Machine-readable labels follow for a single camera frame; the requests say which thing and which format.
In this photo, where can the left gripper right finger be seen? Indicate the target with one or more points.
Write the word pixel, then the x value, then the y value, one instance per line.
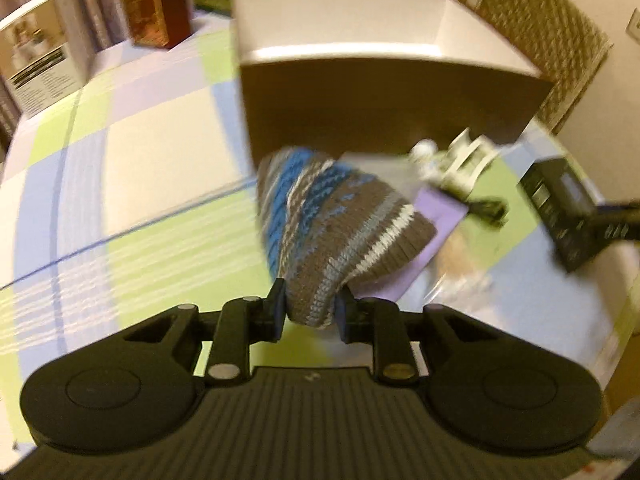
pixel 378 323

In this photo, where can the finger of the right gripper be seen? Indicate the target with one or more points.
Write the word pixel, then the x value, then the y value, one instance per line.
pixel 611 222

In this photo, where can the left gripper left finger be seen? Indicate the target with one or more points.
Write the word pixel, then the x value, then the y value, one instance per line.
pixel 240 323

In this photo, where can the black shaver box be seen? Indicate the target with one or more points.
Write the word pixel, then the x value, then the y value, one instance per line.
pixel 566 209

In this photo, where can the bag of cotton swabs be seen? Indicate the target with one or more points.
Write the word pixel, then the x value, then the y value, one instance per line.
pixel 458 280

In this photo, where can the striped knitted pouch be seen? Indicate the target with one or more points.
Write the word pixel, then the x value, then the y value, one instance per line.
pixel 325 224

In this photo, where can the purple cosmetic tube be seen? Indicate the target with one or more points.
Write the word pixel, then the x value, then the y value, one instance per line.
pixel 444 213

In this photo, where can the white hair claw clip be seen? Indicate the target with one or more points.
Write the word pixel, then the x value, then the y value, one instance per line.
pixel 463 163

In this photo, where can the small white pill bottle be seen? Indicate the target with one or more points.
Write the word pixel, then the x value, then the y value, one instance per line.
pixel 425 158

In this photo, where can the checked tablecloth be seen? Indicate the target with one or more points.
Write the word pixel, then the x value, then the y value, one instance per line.
pixel 135 194

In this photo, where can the quilted olive chair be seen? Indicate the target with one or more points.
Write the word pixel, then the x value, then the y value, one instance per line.
pixel 560 39

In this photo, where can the large brown cardboard box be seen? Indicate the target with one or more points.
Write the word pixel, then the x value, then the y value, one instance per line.
pixel 377 76

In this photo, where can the white product box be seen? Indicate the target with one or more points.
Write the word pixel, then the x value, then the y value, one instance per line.
pixel 46 54

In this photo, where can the single wall socket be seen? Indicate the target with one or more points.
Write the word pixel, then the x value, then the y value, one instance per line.
pixel 633 27

